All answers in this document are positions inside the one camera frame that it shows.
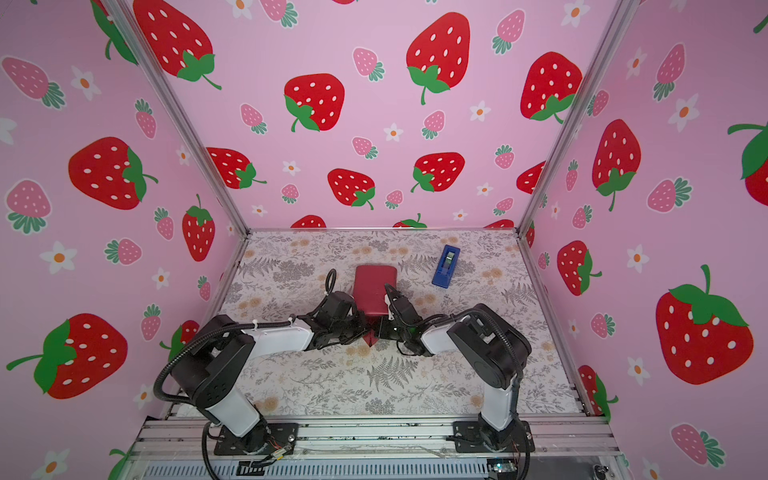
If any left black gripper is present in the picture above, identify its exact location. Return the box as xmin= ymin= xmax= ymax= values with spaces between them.
xmin=331 ymin=309 xmax=375 ymax=343

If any maroon wrapping paper sheet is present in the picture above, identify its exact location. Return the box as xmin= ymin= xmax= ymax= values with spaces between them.
xmin=352 ymin=264 xmax=397 ymax=347

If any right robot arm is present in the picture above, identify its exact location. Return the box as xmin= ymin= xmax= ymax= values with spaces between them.
xmin=378 ymin=284 xmax=532 ymax=451

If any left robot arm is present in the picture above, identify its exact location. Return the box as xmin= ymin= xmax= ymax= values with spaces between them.
xmin=154 ymin=292 xmax=369 ymax=440

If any floral table mat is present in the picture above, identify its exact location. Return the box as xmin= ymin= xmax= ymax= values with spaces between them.
xmin=222 ymin=230 xmax=579 ymax=416

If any blue tape dispenser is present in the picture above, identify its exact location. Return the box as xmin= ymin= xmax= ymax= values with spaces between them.
xmin=432 ymin=245 xmax=461 ymax=289

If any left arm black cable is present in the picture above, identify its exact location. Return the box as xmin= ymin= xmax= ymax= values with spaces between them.
xmin=152 ymin=268 xmax=338 ymax=404

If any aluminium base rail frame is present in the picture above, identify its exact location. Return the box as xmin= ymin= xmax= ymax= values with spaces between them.
xmin=111 ymin=415 xmax=633 ymax=479

